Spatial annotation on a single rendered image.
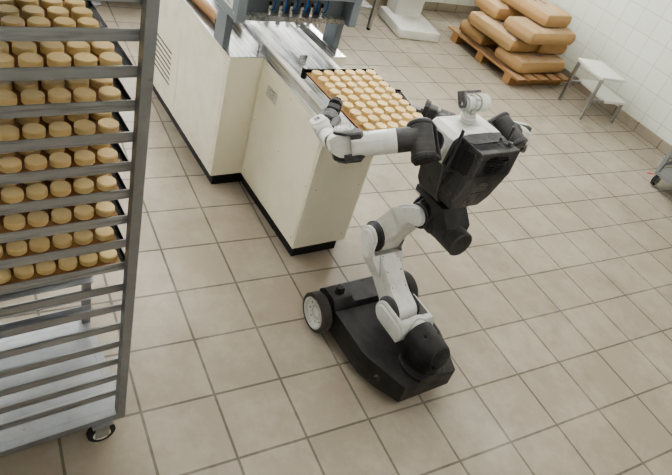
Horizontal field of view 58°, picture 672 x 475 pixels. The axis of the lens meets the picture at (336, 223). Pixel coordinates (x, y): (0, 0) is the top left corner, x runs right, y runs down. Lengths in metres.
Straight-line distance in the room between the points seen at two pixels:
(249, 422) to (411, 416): 0.73
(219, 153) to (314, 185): 0.76
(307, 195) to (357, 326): 0.69
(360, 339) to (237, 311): 0.61
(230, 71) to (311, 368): 1.56
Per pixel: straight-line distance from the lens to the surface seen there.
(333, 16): 3.54
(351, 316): 2.91
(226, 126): 3.48
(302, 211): 3.11
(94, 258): 1.91
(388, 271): 2.82
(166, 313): 2.95
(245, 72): 3.35
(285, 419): 2.69
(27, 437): 2.43
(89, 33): 1.47
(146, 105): 1.55
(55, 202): 1.69
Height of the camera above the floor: 2.21
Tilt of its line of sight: 37 degrees down
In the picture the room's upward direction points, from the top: 19 degrees clockwise
